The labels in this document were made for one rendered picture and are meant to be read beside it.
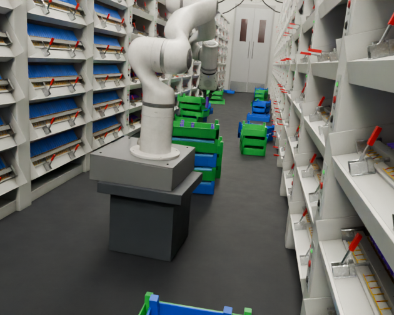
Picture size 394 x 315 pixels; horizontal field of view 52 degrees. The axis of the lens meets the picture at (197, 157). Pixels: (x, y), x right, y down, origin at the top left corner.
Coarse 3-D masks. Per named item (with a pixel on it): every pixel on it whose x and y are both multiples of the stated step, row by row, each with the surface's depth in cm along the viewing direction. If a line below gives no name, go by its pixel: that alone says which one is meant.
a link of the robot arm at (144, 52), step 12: (132, 48) 141; (144, 48) 140; (156, 48) 139; (132, 60) 142; (144, 60) 140; (156, 60) 139; (144, 72) 143; (144, 84) 143; (156, 84) 144; (144, 96) 145; (156, 96) 143; (168, 96) 144
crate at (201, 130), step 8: (216, 120) 236; (176, 128) 220; (184, 128) 220; (192, 128) 219; (200, 128) 219; (208, 128) 239; (216, 128) 219; (184, 136) 221; (192, 136) 221; (200, 136) 220; (208, 136) 220; (216, 136) 220
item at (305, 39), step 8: (312, 0) 209; (304, 8) 211; (312, 8) 210; (304, 40) 214; (304, 48) 215; (296, 64) 219; (296, 72) 218; (296, 80) 219; (304, 80) 219; (296, 88) 220; (296, 120) 224; (288, 144) 228; (288, 152) 229; (288, 160) 230; (280, 192) 235
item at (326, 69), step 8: (336, 40) 91; (320, 48) 148; (328, 48) 148; (336, 48) 91; (312, 56) 149; (312, 64) 145; (320, 64) 123; (328, 64) 107; (336, 64) 95; (312, 72) 149; (320, 72) 126; (328, 72) 109; (336, 72) 96
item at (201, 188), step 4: (200, 184) 227; (204, 184) 227; (212, 184) 227; (196, 188) 228; (200, 188) 227; (204, 188) 227; (208, 188) 227; (212, 188) 227; (192, 192) 228; (196, 192) 228; (200, 192) 228; (204, 192) 228; (208, 192) 228; (212, 192) 228
